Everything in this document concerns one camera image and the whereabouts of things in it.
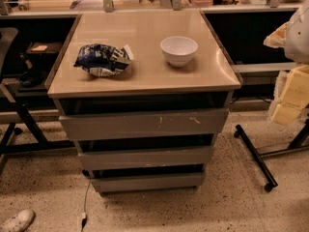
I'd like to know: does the dark box on shelf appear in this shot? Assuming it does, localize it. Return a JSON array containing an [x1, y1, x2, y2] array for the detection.
[[26, 42, 63, 62]]

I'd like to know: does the grey bottom drawer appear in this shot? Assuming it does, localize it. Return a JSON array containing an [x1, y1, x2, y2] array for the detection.
[[92, 172, 205, 192]]

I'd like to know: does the black wheeled stand base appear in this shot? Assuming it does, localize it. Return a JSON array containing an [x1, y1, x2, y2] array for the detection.
[[234, 119, 309, 192]]

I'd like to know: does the grey top drawer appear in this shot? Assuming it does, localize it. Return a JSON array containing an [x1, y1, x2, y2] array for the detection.
[[60, 108, 229, 141]]

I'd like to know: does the grey drawer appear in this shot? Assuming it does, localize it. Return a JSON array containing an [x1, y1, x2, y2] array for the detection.
[[78, 146, 214, 170], [60, 108, 229, 141], [92, 172, 205, 192]]

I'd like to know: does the white shoe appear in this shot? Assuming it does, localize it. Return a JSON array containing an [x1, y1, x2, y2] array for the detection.
[[0, 209, 35, 232]]

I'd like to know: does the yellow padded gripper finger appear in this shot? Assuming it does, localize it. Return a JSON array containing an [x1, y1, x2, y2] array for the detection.
[[264, 22, 288, 48], [270, 65, 309, 125]]

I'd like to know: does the black cable on floor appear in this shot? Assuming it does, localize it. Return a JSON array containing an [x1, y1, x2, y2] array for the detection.
[[79, 177, 92, 232]]

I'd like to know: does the grey middle drawer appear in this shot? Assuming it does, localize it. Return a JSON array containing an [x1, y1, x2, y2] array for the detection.
[[78, 146, 214, 170]]

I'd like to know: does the blue crumpled chip bag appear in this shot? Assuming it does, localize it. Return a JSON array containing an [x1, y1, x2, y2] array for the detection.
[[74, 43, 133, 77]]

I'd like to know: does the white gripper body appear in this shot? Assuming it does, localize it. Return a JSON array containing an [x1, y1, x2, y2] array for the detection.
[[284, 0, 309, 64]]

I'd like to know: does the white ceramic bowl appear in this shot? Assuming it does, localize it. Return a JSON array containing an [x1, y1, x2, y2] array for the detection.
[[160, 36, 198, 67]]

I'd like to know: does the grey drawer cabinet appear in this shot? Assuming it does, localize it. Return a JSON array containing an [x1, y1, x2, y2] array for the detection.
[[48, 10, 240, 181]]

